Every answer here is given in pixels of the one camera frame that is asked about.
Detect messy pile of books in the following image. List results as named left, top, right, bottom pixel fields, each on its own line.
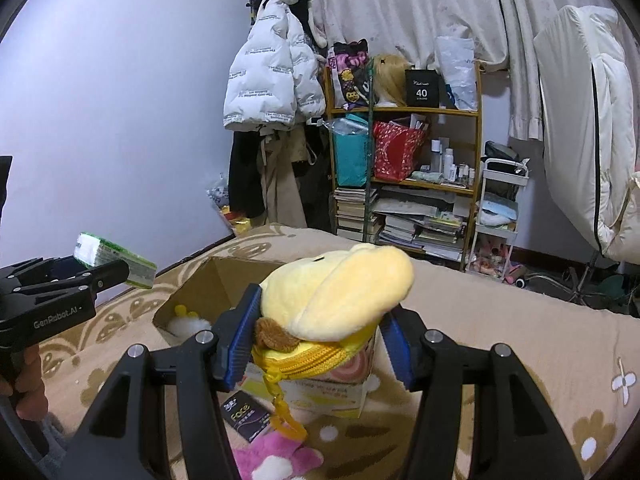
left=375, top=199, right=469, bottom=261

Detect white puffer jacket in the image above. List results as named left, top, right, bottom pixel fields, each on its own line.
left=223, top=0, right=326, bottom=134

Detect row of cosmetic bottles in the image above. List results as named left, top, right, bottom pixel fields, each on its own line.
left=429, top=138, right=476, bottom=184

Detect black printed packet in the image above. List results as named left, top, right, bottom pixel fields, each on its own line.
left=221, top=389, right=274, bottom=444

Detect white trolley cart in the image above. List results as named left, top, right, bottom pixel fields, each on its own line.
left=464, top=157, right=530, bottom=274

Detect pale floral curtain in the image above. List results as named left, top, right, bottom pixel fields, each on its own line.
left=307, top=0, right=592, bottom=142

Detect dark hanging garment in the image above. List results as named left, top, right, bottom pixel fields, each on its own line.
left=300, top=124, right=334, bottom=231

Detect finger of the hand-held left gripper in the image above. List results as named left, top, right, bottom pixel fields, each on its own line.
left=9, top=258, right=131, bottom=305
left=0, top=255, right=79, bottom=287

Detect wooden shelf rack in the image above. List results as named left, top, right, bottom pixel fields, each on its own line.
left=323, top=56, right=484, bottom=264

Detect green pole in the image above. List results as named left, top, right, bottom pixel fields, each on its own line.
left=362, top=59, right=377, bottom=244

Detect black pink patterned bag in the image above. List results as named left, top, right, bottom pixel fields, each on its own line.
left=327, top=39, right=374, bottom=111

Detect green round object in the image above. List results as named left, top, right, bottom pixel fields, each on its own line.
left=597, top=274, right=627, bottom=307

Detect beige hanging coat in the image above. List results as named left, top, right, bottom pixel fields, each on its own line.
left=262, top=127, right=309, bottom=229

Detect yellow red packets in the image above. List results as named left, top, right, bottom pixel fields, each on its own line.
left=219, top=204, right=251, bottom=236

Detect pink plush toy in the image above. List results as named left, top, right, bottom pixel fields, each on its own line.
left=234, top=429, right=326, bottom=480

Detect light blue cloth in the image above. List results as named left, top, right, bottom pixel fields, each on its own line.
left=477, top=198, right=519, bottom=221

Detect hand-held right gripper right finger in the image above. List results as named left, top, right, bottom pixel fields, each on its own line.
left=382, top=309, right=586, bottom=480

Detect green tissue pack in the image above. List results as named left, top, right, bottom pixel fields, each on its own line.
left=73, top=231, right=159, bottom=290

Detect cream padded chair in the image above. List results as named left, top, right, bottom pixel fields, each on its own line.
left=532, top=4, right=640, bottom=267

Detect clear plastic bag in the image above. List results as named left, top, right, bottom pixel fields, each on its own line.
left=433, top=35, right=479, bottom=112

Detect teal gift bag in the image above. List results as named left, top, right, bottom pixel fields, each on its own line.
left=332, top=113, right=371, bottom=187

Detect black box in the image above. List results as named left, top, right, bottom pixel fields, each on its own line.
left=403, top=68, right=441, bottom=108

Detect red gift bag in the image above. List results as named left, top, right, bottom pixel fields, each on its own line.
left=372, top=119, right=426, bottom=182

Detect white plush toy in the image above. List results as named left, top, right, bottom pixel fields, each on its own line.
left=167, top=303, right=214, bottom=339

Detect crumpled plastic bag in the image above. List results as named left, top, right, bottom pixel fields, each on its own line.
left=207, top=174, right=231, bottom=209

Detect grey fleece clothing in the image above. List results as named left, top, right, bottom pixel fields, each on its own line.
left=36, top=409, right=77, bottom=462

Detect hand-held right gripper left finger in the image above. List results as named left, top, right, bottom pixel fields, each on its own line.
left=75, top=282, right=264, bottom=480

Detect yellow duck plush pouch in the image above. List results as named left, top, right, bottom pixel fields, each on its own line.
left=250, top=243, right=415, bottom=442

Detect cardboard box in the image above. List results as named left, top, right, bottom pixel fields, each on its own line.
left=152, top=256, right=377, bottom=419

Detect black hanging coat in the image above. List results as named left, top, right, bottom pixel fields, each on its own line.
left=228, top=130, right=266, bottom=222

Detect pink items on floor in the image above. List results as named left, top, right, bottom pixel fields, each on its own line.
left=474, top=239, right=527, bottom=287

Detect blonde wig on stand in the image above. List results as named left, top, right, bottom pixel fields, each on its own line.
left=372, top=53, right=409, bottom=108

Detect person's left hand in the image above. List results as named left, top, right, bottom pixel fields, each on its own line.
left=0, top=345, right=50, bottom=419

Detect tall stack of books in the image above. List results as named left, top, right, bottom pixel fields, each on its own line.
left=333, top=187, right=374, bottom=241

